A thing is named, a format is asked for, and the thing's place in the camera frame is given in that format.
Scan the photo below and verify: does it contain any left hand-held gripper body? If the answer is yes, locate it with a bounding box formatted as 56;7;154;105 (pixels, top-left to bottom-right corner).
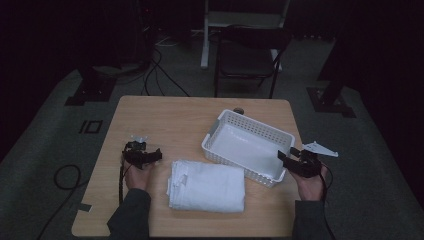
121;134;155;169

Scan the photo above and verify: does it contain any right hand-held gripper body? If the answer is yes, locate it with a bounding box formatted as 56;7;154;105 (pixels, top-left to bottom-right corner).
283;141;339;179

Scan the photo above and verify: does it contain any person's left hand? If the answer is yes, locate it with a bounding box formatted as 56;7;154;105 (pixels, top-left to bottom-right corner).
123;161;156;192

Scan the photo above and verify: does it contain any person's right hand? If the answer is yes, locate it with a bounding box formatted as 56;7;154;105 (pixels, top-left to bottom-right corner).
289;165;330;202

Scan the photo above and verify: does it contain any white plastic basket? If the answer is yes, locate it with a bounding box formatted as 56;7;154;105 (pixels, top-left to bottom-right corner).
200;108;297;189

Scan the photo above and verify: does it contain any black stand base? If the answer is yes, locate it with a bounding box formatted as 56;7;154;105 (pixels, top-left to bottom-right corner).
305;33;357;119
64;65;118;107

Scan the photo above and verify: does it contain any folded white cloth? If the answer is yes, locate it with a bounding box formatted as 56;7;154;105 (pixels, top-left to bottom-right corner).
165;159;247;214

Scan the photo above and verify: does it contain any black folding chair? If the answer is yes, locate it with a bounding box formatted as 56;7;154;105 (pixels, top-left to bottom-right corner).
213;24;293;100

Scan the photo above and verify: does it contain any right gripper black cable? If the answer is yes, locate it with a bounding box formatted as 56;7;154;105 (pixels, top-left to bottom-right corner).
319;162;338;240

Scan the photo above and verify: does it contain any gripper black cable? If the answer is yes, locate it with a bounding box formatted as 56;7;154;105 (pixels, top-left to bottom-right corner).
117;142;131;206
319;162;338;240

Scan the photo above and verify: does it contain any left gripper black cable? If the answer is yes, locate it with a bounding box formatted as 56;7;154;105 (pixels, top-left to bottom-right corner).
117;142;131;206

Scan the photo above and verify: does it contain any black floor cable loop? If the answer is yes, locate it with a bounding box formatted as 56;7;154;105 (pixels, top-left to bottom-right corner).
35;163;91;240

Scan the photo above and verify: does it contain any black floor cables bundle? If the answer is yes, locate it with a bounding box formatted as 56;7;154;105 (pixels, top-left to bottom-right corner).
141;33;192;98

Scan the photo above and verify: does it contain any white metal frame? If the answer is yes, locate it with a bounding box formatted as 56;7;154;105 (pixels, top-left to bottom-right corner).
200;0;292;72

